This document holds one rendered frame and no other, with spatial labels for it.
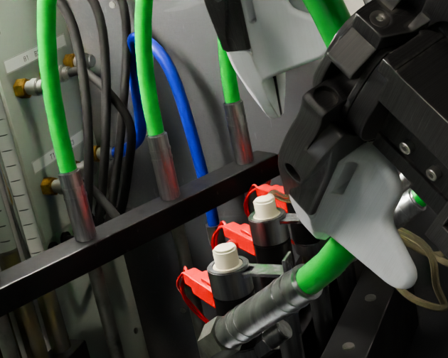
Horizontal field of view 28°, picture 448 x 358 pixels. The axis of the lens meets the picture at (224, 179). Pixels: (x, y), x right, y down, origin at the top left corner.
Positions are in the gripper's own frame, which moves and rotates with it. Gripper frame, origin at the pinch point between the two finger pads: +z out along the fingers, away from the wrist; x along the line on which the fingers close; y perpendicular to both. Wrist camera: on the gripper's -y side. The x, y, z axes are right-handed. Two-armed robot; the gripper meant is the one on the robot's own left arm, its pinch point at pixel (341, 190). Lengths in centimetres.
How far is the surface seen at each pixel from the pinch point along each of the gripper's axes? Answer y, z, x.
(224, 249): -6.2, 19.0, 0.9
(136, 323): -18, 66, 3
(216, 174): -17.4, 37.2, 11.5
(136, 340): -17, 66, 2
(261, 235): -6.9, 24.6, 5.7
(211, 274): -5.6, 19.9, -0.6
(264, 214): -7.8, 23.8, 6.6
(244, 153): -17.3, 36.6, 14.6
